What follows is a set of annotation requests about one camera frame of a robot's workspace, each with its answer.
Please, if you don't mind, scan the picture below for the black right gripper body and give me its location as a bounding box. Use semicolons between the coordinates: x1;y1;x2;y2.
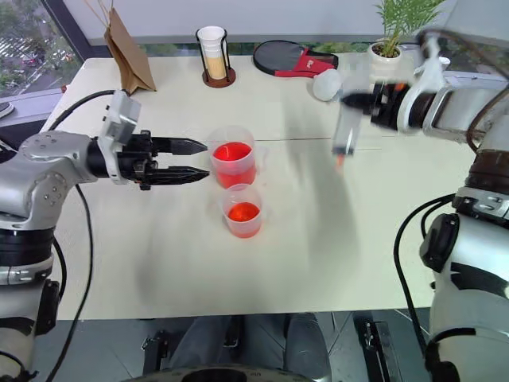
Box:
369;80;403;131

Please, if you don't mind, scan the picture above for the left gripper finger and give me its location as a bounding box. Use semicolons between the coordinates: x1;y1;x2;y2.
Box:
153;137;210;157
153;166;212;188

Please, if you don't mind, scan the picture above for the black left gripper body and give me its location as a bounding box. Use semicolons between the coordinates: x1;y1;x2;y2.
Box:
118;130;158;193

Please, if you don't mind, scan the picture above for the clear syringe with red tip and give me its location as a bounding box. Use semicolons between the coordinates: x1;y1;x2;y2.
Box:
332;53;371;171

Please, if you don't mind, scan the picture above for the large clear cup red liquid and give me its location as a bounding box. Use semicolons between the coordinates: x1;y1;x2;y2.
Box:
208;124;270;190

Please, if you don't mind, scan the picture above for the small clear cup red liquid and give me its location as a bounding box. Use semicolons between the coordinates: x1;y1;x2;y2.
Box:
220;183;274;240

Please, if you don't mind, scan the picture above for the cup stack in holder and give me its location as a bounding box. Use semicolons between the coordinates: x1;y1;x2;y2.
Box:
195;27;237;88

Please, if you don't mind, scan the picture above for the white paper cup stack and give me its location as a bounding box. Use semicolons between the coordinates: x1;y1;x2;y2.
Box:
196;25;227;79

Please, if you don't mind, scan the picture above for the green plant in white pot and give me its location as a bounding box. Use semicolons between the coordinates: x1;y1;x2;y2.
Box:
367;0;447;75

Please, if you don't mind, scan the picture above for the black red paddle case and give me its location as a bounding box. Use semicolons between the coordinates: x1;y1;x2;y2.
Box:
252;39;340;81

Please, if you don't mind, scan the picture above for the brown paper bag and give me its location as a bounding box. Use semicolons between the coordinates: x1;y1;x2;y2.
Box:
103;7;157;96

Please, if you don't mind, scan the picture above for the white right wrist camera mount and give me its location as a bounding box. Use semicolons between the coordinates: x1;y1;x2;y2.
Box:
396;30;443;134

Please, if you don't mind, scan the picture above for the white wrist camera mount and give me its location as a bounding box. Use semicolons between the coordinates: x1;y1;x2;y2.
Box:
396;30;443;134
96;90;143;186

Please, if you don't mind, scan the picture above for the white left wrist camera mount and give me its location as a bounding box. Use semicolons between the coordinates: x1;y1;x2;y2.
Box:
96;90;143;186

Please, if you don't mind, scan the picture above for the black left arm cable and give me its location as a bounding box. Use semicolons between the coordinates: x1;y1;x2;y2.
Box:
45;89;117;382

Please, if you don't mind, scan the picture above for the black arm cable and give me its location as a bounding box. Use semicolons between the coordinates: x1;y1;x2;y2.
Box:
394;193;459;348
45;89;117;382

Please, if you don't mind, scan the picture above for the dark right wrist cable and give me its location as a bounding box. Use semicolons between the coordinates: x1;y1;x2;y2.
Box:
420;27;509;153

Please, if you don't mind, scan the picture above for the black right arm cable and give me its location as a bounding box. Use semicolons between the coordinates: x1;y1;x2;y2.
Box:
394;193;459;348

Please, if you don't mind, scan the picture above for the black metal bracket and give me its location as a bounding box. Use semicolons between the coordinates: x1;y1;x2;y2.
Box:
352;313;395;382
141;329;171;382

